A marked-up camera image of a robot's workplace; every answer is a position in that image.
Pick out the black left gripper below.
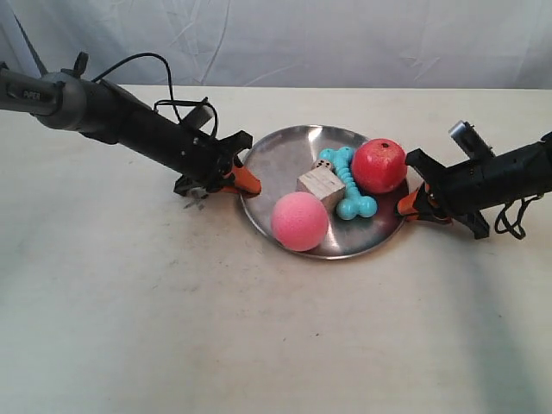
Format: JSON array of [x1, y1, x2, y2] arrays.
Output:
[[167, 130, 260, 196]]

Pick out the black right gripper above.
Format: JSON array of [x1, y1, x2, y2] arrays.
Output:
[[396, 149, 513, 240]]

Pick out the round stainless steel plate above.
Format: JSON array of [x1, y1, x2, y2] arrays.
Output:
[[241, 125, 409, 260]]

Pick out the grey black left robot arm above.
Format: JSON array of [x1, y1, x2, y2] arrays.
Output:
[[1, 53, 261, 197]]

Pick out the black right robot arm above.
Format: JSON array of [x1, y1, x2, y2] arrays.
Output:
[[395, 123, 551, 240]]

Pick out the grey cross tape mark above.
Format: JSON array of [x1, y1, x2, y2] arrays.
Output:
[[184, 194, 209, 210]]

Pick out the red toy apple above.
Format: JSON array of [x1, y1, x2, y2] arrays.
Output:
[[351, 138, 407, 194]]

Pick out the turquoise rubber bone toy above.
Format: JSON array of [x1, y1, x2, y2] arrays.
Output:
[[319, 147, 378, 221]]

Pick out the pink foam ball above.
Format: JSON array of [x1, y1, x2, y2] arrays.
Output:
[[271, 191, 329, 252]]

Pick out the grey wooden cube block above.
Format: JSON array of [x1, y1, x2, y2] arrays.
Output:
[[296, 166, 346, 213]]

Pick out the small white die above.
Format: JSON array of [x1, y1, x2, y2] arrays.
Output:
[[312, 159, 334, 172]]

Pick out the white backdrop cloth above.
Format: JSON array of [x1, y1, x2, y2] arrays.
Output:
[[1, 1, 551, 89]]

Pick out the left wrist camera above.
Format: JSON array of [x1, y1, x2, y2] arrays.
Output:
[[182, 102, 215, 129]]

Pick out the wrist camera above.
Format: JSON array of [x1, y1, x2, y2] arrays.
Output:
[[448, 121, 495, 161], [182, 102, 215, 129]]

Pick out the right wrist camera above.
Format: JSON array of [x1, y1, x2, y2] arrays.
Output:
[[448, 121, 495, 161]]

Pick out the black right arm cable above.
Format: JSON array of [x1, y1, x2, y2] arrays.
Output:
[[494, 196, 543, 240]]

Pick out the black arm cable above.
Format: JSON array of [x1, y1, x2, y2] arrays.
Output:
[[494, 196, 543, 240], [92, 52, 219, 138]]

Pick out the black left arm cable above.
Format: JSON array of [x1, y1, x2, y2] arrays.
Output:
[[92, 52, 219, 138]]

